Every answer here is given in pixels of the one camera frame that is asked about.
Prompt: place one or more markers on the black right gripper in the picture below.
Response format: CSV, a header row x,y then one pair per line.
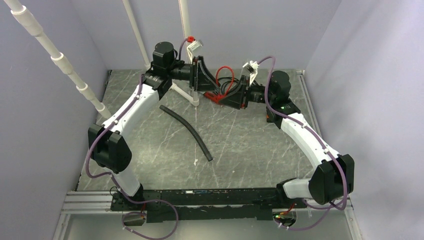
x,y
238,98

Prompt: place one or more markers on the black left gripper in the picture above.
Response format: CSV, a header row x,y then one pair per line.
x,y
204,83

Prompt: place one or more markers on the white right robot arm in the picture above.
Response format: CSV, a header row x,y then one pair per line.
x,y
333,176

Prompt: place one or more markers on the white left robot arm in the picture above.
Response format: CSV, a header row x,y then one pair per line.
x,y
109,153

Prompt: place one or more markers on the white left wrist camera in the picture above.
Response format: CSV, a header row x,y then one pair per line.
x,y
193,46

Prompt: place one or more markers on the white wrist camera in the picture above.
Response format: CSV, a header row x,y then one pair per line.
x,y
193,46
252,68

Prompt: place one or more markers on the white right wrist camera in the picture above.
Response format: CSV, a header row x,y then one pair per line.
x,y
252,68

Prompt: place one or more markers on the black mounting rail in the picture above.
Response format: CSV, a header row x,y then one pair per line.
x,y
207,204

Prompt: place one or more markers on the white pvc pipe frame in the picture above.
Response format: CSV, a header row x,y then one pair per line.
x,y
27,20

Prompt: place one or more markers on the aluminium frame rail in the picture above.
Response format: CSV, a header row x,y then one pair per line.
x,y
86,215

